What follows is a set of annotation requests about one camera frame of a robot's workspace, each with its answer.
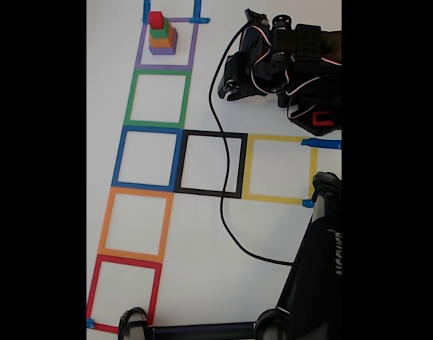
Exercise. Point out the green cube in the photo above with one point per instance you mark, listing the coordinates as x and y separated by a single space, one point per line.
159 32

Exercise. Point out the yellow square frame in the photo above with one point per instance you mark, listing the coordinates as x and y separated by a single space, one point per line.
247 166

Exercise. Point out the black square frame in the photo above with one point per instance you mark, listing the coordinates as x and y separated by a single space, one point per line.
179 163

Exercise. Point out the red square frame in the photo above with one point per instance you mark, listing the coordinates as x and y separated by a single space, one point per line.
93 290

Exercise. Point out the purple cube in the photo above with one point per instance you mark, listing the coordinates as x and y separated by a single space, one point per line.
161 50

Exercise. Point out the purple square frame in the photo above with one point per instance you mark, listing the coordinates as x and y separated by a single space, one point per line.
141 49

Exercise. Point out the orange square frame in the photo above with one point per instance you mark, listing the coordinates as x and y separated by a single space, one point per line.
104 226

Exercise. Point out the orange cube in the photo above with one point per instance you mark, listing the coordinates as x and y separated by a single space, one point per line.
161 42

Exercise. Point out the blue tape strip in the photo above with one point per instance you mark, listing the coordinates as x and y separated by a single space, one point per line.
90 323
307 203
146 10
322 144
197 8

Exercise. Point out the small red cube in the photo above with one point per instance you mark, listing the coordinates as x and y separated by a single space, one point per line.
156 19

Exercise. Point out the green square frame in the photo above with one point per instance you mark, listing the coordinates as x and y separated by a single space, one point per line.
129 102

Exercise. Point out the black gripper camera board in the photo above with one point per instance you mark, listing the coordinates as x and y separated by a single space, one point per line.
255 17

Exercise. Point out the black camera tripod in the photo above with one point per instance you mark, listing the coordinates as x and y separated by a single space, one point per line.
315 265

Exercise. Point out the red printed clamp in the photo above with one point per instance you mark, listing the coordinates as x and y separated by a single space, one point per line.
322 120

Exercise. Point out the blue square frame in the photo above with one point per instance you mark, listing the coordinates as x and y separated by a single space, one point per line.
117 159

